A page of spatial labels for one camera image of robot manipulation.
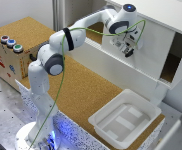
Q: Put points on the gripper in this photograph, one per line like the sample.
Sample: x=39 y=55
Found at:
x=121 y=42

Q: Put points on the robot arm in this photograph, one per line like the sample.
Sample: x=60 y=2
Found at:
x=41 y=76

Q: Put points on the white sliding door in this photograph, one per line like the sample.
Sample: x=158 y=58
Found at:
x=152 y=53

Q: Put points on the white cabinet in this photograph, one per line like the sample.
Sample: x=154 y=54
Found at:
x=124 y=71

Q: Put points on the white plastic box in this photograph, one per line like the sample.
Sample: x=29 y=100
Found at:
x=124 y=118

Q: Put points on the wooden drawer box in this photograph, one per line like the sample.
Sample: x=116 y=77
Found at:
x=22 y=31

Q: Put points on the green button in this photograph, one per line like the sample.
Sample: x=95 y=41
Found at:
x=17 y=47

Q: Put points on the blue button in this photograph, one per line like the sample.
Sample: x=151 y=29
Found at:
x=11 y=42

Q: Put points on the red button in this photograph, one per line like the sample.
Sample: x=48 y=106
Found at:
x=5 y=38

